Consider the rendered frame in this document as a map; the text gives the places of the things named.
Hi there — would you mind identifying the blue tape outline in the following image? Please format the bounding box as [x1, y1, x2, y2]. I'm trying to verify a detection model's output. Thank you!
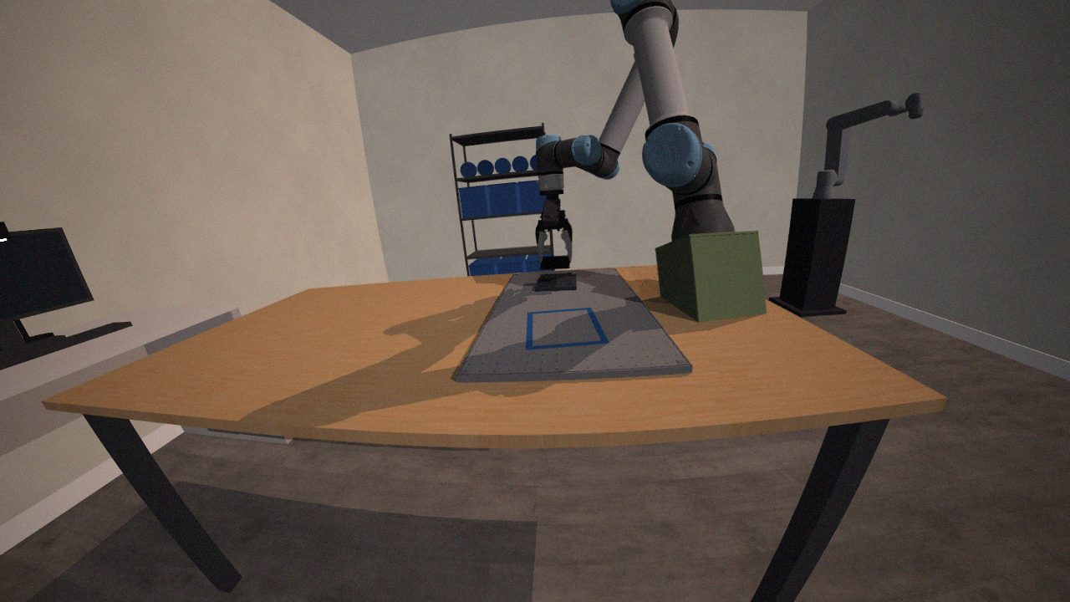
[526, 308, 609, 349]

